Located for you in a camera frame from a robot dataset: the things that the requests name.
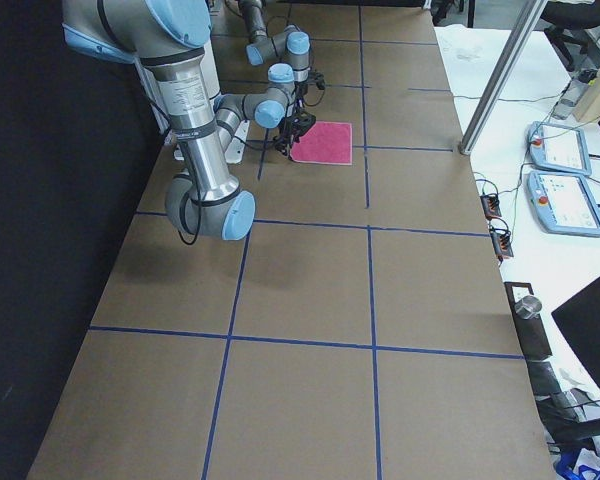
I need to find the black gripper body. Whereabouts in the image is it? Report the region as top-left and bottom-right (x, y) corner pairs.
(274, 112), (316, 150)

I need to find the pink red towel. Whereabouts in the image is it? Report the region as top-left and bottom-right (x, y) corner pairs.
(291, 121), (353, 166)

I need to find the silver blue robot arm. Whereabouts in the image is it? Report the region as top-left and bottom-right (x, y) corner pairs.
(238, 0), (311, 83)
(62, 1), (315, 241)

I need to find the upper orange black connector box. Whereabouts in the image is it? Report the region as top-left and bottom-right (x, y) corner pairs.
(480, 193), (502, 220)

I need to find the orange black connector box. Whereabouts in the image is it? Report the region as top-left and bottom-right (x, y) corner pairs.
(480, 193), (502, 220)
(489, 227), (514, 261)

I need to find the brown paper table cover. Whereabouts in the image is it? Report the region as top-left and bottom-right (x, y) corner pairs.
(29, 5), (554, 479)

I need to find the lower orange black connector box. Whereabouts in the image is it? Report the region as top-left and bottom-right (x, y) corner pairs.
(489, 227), (514, 261)

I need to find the upper teach pendant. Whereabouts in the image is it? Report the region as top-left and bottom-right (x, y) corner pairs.
(527, 121), (592, 176)

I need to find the teach pendant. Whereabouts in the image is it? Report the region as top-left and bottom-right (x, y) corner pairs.
(526, 170), (600, 238)
(527, 121), (592, 176)

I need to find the lower teach pendant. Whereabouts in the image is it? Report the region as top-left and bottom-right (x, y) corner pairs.
(526, 170), (600, 238)

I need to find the black office chair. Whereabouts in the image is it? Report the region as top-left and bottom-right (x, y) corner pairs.
(541, 0), (600, 72)

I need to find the silver metal cylinder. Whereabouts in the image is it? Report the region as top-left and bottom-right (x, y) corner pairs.
(514, 295), (542, 320)

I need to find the black flat plate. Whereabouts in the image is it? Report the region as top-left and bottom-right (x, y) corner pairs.
(504, 281), (552, 361)

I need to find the aluminium frame post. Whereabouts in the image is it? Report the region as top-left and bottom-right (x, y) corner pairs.
(458, 0), (548, 156)

